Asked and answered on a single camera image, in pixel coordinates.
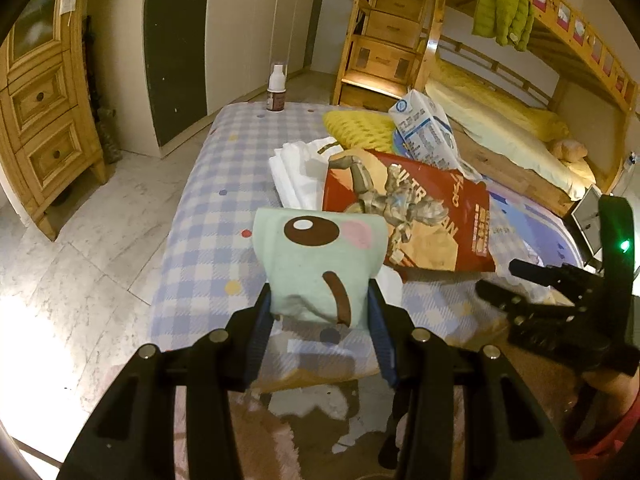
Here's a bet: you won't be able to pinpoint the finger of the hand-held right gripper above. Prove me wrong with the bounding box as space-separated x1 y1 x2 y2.
508 258 601 293
475 280 581 326

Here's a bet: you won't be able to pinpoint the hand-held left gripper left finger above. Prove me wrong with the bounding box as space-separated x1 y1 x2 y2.
57 285 276 480

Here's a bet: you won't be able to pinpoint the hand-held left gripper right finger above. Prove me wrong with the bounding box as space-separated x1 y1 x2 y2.
367 277 571 480

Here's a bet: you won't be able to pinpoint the colourful rainbow rug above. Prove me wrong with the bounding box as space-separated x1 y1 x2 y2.
480 180 586 271

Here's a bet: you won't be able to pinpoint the white framed screen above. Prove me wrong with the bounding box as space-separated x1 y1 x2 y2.
570 185 603 256

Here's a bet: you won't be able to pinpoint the checked blanket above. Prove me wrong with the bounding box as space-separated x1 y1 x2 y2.
147 102 586 396

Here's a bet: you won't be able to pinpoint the red snack bag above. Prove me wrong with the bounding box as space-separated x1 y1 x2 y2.
321 149 497 283

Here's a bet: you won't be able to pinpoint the wooden bunk bed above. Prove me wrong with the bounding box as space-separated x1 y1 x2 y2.
425 0 640 216

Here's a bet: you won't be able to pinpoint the tan plush toy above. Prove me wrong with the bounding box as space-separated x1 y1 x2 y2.
550 137 590 163

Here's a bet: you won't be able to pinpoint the pink fluffy rug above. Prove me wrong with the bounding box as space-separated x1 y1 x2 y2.
100 375 591 480

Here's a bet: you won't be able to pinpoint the yellow bedding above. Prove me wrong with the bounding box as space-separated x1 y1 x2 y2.
425 57 598 201

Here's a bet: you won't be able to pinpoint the white plastic bag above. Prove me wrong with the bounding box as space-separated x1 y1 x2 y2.
268 136 346 211

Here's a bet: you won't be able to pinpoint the red garment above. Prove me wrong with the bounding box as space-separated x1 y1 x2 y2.
565 400 640 480

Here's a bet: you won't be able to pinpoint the white and blue milk carton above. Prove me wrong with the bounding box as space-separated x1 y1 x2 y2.
389 89 483 181

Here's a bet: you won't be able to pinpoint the yellow knitted cloth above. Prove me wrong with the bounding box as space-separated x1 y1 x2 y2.
322 110 401 153

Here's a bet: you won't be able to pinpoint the white and brown spray bottle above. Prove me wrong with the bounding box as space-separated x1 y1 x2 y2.
266 62 287 113

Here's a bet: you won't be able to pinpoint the green puffer jacket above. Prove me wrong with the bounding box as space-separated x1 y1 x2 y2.
471 0 535 52

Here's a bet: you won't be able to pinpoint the wooden stair drawers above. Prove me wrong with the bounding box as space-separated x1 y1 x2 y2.
332 0 443 113

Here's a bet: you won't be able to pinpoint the dark wardrobe door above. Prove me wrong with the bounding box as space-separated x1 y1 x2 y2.
143 0 213 147

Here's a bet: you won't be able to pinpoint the wooden cabinet with drawers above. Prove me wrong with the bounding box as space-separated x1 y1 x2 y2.
0 0 111 241

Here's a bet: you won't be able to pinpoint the white wardrobe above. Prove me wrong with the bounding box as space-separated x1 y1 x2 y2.
143 0 371 158

